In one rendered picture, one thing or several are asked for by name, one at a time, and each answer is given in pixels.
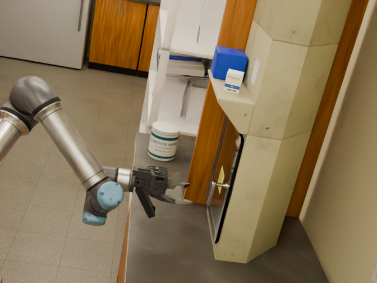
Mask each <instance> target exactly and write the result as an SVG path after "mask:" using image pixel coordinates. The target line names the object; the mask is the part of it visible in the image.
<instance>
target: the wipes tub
mask: <svg viewBox="0 0 377 283"><path fill-rule="evenodd" d="M179 135H180V127H179V126H177V125H176V124H173V123H171V122H167V121H157V122H154V123H153V125H152V130H151V135H150V142H149V147H148V155H149V156H150V157H151V158H153V159H156V160H158V161H171V160H173V159H174V157H175V154H176V149H177V143H178V138H179Z"/></svg>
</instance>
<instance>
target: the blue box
mask: <svg viewBox="0 0 377 283"><path fill-rule="evenodd" d="M247 59H248V57H247V55H246V54H245V52H244V51H243V50H240V49H234V48H228V47H222V46H218V45H216V46H215V51H214V56H213V60H212V66H211V69H210V70H211V72H212V75H213V78H216V79H222V80H226V76H227V72H228V70H229V69H233V70H237V71H241V72H244V73H245V68H246V64H247Z"/></svg>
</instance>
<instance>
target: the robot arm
mask: <svg viewBox="0 0 377 283"><path fill-rule="evenodd" d="M39 122H41V124H42V125H43V127H44V128H45V130H46V131H47V133H48V134H49V136H50V137H51V138H52V140H53V141H54V143H55V145H56V146H57V148H58V149H59V150H60V152H61V153H62V155H63V156H64V158H65V159H66V161H67V162H68V164H69V165H70V166H71V168H72V169H73V171H74V173H75V174H76V176H77V177H78V178H79V180H80V181H81V183H82V186H84V187H85V189H86V197H85V203H84V209H83V211H82V212H83V214H82V221H83V223H85V224H87V225H92V226H103V225H104V224H105V222H106V218H107V213H108V212H110V211H111V210H113V209H115V208H117V207H118V206H119V204H120V203H121V202H122V200H123V197H124V192H128V191H129V192H132V193H133V190H134V187H135V188H136V189H135V192H136V194H137V196H138V198H139V200H140V202H141V204H142V206H143V208H144V211H145V213H146V214H147V216H148V218H152V217H155V207H154V205H153V204H152V202H151V200H150V197H149V196H151V197H153V198H156V199H158V200H160V201H162V202H167V203H172V204H192V201H190V200H187V199H184V198H183V190H182V188H184V189H185V188H186V187H188V186H190V184H189V183H186V182H181V173H180V172H176V173H175V174H174V175H173V177H171V178H168V170H167V167H159V166H149V167H151V168H150V169H148V168H147V169H143V168H138V166H136V165H134V169H133V170H132V171H131V170H129V169H125V168H116V167H109V166H102V165H100V163H99V162H98V160H97V159H96V158H95V156H94V155H93V153H92V152H91V150H90V149H89V147H88V146H87V144H86V143H85V141H84V140H83V138H82V137H81V135H80V134H79V132H78V131H77V130H76V128H75V127H74V125H73V124H72V122H71V121H70V119H69V118H68V116H67V115H66V113H65V112H64V110H63V109H62V101H61V100H60V98H59V97H58V95H57V94H56V93H55V91H54V90H53V89H52V87H51V86H50V85H49V84H48V83H47V82H46V81H45V80H43V79H41V78H39V77H37V76H24V77H22V78H20V79H18V81H16V82H15V83H14V85H13V87H12V89H11V93H10V96H9V97H8V98H7V100H6V101H5V102H4V103H3V104H2V106H1V107H0V162H1V160H3V158H4V157H5V155H6V154H7V153H8V152H9V150H10V149H11V148H12V146H13V145H14V144H15V143H16V141H17V140H18V138H19V137H20V136H24V135H28V134H29V132H30V131H31V130H32V128H33V127H34V126H35V125H36V124H38V123H39ZM118 169H119V170H118ZM173 189H174V190H173Z"/></svg>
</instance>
